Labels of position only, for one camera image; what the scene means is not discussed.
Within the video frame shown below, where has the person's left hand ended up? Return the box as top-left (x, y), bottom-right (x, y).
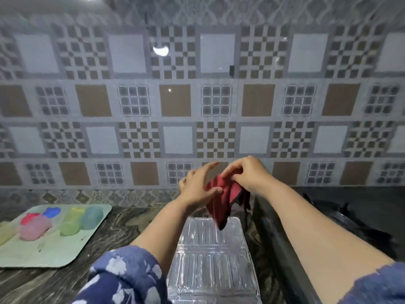
top-left (178, 162), bottom-right (224, 213)

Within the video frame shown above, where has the person's right hand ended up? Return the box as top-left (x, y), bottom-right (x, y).
top-left (220, 156), bottom-right (273, 195)

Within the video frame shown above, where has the red cloth with dark trim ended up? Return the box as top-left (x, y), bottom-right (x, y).
top-left (204, 169), bottom-right (251, 231)

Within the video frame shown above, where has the person's left forearm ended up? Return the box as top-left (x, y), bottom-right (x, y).
top-left (130, 199), bottom-right (208, 276)

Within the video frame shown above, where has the person's right forearm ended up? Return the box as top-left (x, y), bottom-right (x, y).
top-left (252, 179), bottom-right (395, 304)

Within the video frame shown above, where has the clear ribbed plastic tray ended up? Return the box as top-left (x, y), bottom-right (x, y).
top-left (166, 216), bottom-right (263, 304)

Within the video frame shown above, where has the blue floral left sleeve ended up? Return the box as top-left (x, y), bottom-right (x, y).
top-left (71, 246), bottom-right (169, 304)

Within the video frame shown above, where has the blue floral sleeve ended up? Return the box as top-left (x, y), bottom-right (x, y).
top-left (337, 262), bottom-right (405, 304)
top-left (71, 246), bottom-right (169, 304)

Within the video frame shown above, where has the teal silicone mould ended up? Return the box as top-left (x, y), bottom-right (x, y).
top-left (80, 206), bottom-right (104, 231)

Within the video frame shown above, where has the black burner grate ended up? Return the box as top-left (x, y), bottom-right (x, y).
top-left (302, 193), bottom-right (397, 252)

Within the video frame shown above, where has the black gas stove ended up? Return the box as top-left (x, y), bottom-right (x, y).
top-left (252, 186), bottom-right (405, 304)

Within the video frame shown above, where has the green silicone mould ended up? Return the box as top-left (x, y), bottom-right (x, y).
top-left (60, 208), bottom-right (85, 236)

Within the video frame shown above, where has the pale green serving tray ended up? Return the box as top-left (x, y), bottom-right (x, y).
top-left (0, 204), bottom-right (113, 269)

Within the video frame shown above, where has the pink silicone mould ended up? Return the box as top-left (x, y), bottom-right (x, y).
top-left (19, 215), bottom-right (52, 242)

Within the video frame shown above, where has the blue floral right sleeve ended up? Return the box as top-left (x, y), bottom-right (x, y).
top-left (337, 262), bottom-right (405, 304)

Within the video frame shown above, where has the yellow silicone mould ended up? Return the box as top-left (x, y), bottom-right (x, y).
top-left (0, 221), bottom-right (17, 246)

